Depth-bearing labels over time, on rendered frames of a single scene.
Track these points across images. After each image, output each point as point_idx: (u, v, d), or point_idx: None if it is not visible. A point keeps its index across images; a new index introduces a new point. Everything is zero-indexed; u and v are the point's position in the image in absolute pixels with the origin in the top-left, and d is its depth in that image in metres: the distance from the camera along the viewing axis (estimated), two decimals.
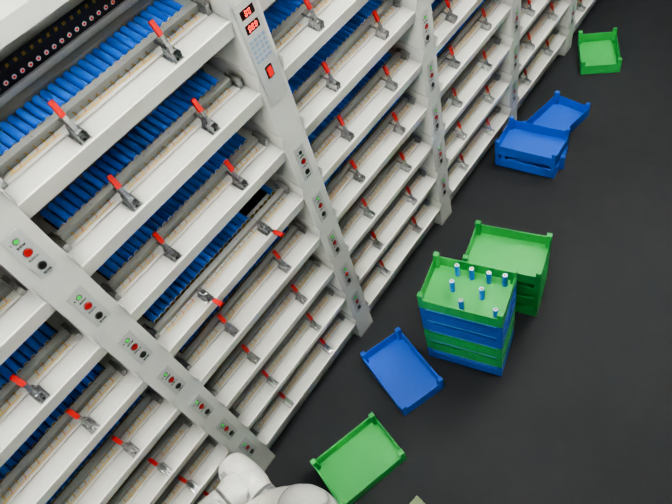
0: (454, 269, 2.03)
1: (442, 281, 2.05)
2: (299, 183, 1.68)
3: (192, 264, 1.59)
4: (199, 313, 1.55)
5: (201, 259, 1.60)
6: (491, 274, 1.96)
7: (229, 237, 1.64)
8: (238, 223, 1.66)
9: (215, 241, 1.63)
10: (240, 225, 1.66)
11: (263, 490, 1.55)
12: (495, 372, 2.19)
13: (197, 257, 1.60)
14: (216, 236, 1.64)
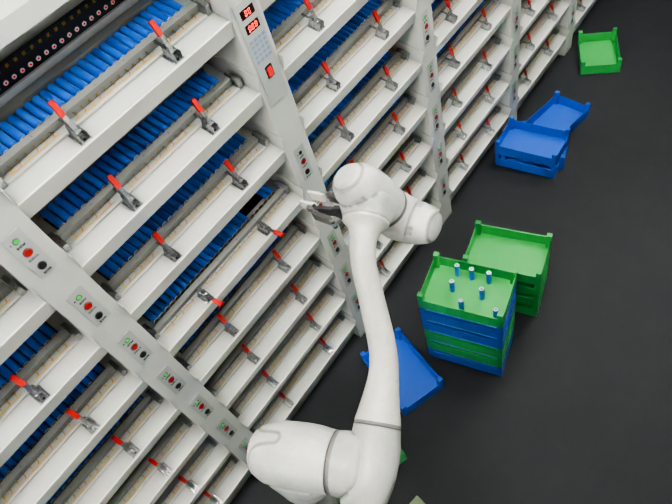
0: (454, 269, 2.03)
1: (442, 281, 2.05)
2: (299, 183, 1.68)
3: (192, 264, 1.59)
4: (199, 313, 1.55)
5: (201, 259, 1.60)
6: (491, 274, 1.96)
7: (229, 237, 1.64)
8: (238, 223, 1.66)
9: (215, 241, 1.63)
10: (240, 225, 1.66)
11: None
12: (495, 372, 2.19)
13: (197, 257, 1.60)
14: (216, 236, 1.64)
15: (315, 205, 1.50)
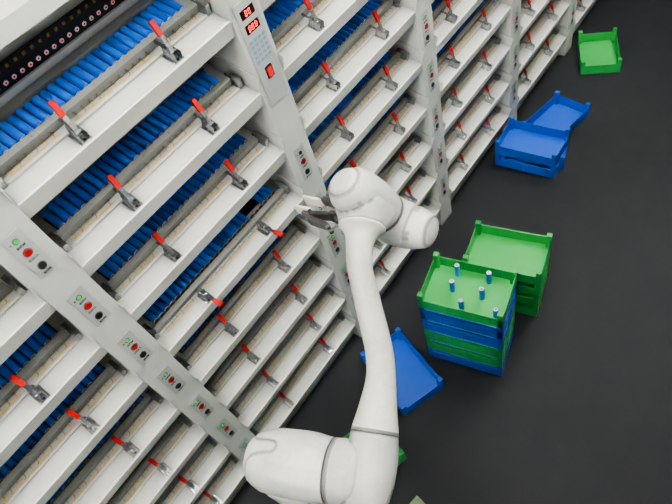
0: (454, 269, 2.03)
1: (442, 281, 2.05)
2: (299, 183, 1.68)
3: (192, 264, 1.59)
4: (199, 313, 1.55)
5: (201, 259, 1.60)
6: (491, 274, 1.96)
7: (229, 237, 1.64)
8: (238, 223, 1.66)
9: (215, 241, 1.63)
10: (240, 225, 1.66)
11: None
12: (495, 372, 2.19)
13: (197, 257, 1.60)
14: (216, 236, 1.64)
15: (310, 210, 1.49)
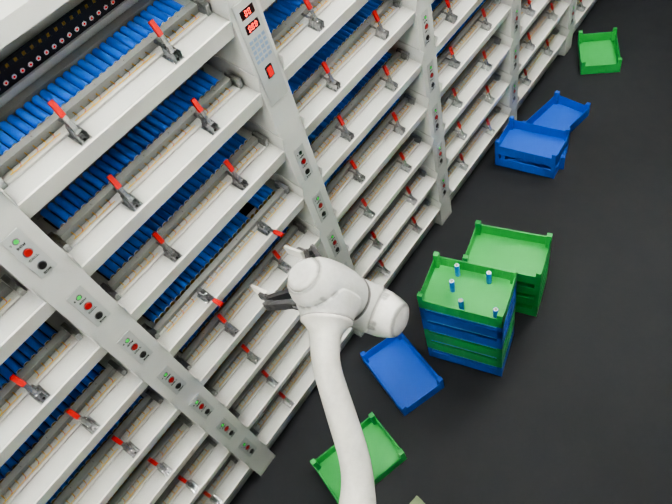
0: (454, 269, 2.03)
1: (442, 281, 2.05)
2: (299, 183, 1.68)
3: (192, 264, 1.59)
4: (199, 313, 1.55)
5: (201, 259, 1.60)
6: (491, 274, 1.96)
7: (229, 237, 1.64)
8: (238, 223, 1.66)
9: (215, 241, 1.63)
10: (240, 225, 1.66)
11: None
12: (495, 372, 2.19)
13: (197, 257, 1.60)
14: (216, 236, 1.64)
15: None
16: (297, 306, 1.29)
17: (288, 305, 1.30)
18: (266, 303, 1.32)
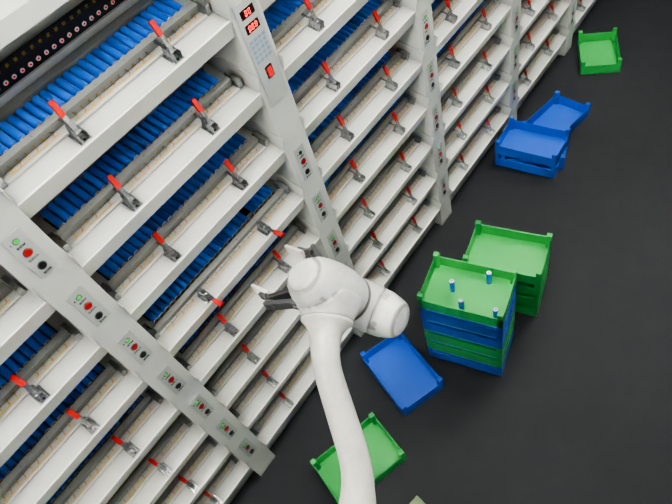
0: (246, 205, 1.69)
1: (442, 281, 2.05)
2: (299, 183, 1.68)
3: (192, 264, 1.59)
4: (199, 313, 1.55)
5: (201, 259, 1.60)
6: (491, 274, 1.96)
7: (229, 237, 1.64)
8: (238, 223, 1.66)
9: (215, 241, 1.63)
10: (240, 225, 1.66)
11: None
12: (495, 372, 2.19)
13: (197, 257, 1.60)
14: (216, 236, 1.64)
15: None
16: (297, 306, 1.29)
17: (288, 305, 1.30)
18: (266, 303, 1.32)
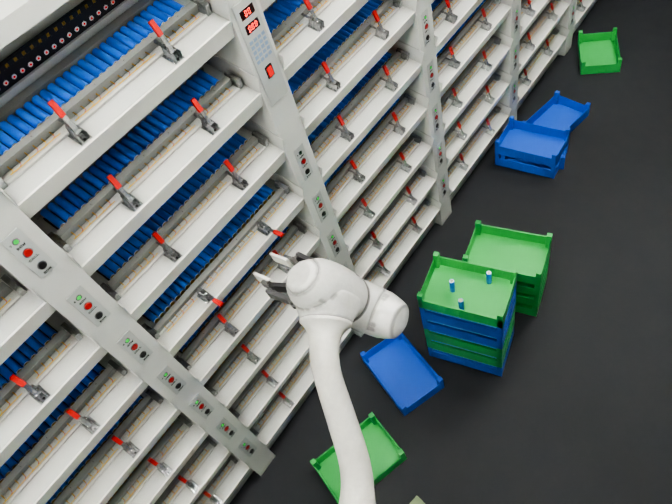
0: (246, 205, 1.69)
1: (442, 281, 2.05)
2: (299, 183, 1.68)
3: (192, 264, 1.59)
4: (199, 313, 1.55)
5: (201, 259, 1.60)
6: (491, 274, 1.96)
7: (229, 237, 1.64)
8: (238, 223, 1.66)
9: (215, 241, 1.63)
10: (240, 225, 1.66)
11: None
12: (495, 372, 2.19)
13: (197, 257, 1.60)
14: (216, 236, 1.64)
15: (294, 265, 1.41)
16: (292, 305, 1.29)
17: (285, 300, 1.31)
18: (268, 291, 1.34)
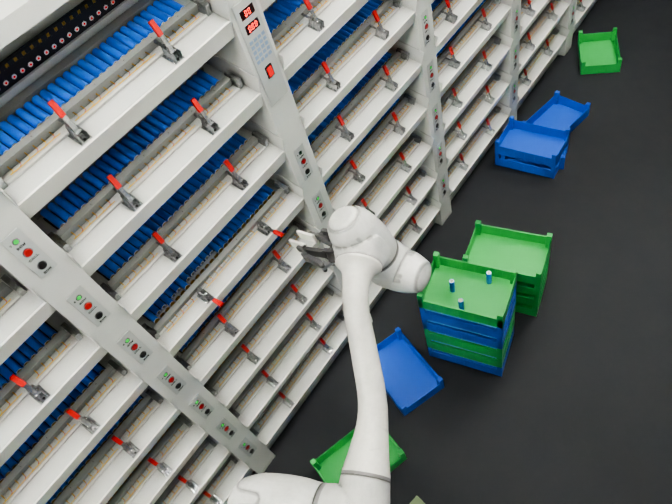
0: (246, 205, 1.69)
1: (442, 281, 2.05)
2: (299, 183, 1.68)
3: None
4: (199, 313, 1.55)
5: (197, 256, 1.61)
6: (491, 274, 1.96)
7: (229, 237, 1.64)
8: (238, 223, 1.66)
9: (215, 241, 1.63)
10: (240, 225, 1.66)
11: None
12: (495, 372, 2.19)
13: None
14: (216, 236, 1.64)
15: (319, 241, 1.53)
16: (322, 268, 1.42)
17: (317, 264, 1.44)
18: (303, 254, 1.48)
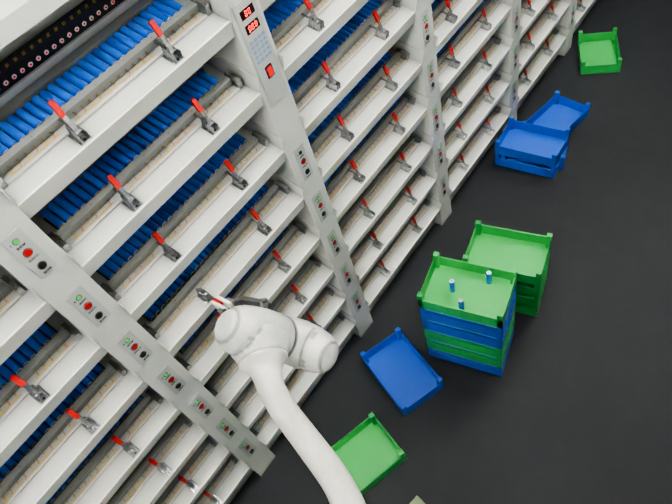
0: None
1: (442, 281, 2.05)
2: (299, 183, 1.68)
3: None
4: (199, 313, 1.55)
5: (197, 256, 1.61)
6: (491, 274, 1.96)
7: (225, 234, 1.64)
8: (234, 220, 1.66)
9: (211, 238, 1.64)
10: (236, 222, 1.66)
11: (292, 317, 1.34)
12: (495, 372, 2.19)
13: None
14: None
15: None
16: None
17: None
18: None
